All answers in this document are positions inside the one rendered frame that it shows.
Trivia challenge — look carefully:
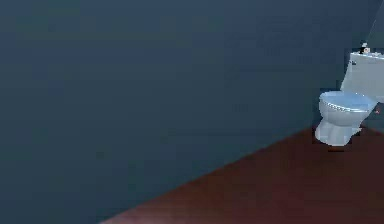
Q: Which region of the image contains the white toilet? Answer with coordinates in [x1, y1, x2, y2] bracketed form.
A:
[314, 50, 384, 147]

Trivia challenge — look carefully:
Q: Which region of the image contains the small black and white object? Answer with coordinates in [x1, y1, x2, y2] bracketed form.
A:
[359, 41, 372, 55]

